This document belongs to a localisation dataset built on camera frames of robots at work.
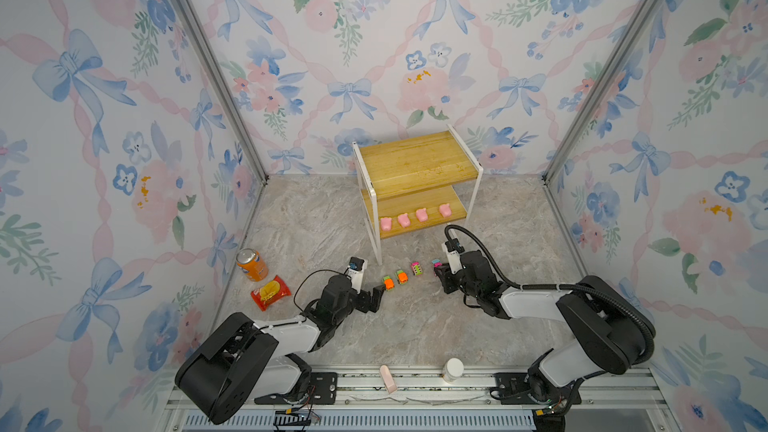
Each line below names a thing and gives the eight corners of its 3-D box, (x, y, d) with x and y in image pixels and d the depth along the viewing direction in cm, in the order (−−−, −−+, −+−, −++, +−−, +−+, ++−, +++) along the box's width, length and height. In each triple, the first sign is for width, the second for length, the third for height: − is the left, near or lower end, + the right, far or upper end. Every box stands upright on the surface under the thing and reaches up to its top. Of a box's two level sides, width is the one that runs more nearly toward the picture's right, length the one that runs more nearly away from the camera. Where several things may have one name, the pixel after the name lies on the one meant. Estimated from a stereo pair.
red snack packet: (260, 313, 88) (257, 309, 85) (253, 296, 91) (249, 292, 89) (292, 294, 92) (289, 289, 89) (283, 279, 95) (280, 274, 92)
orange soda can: (247, 283, 94) (232, 265, 85) (252, 266, 97) (239, 248, 89) (266, 283, 94) (253, 265, 85) (271, 266, 98) (259, 248, 89)
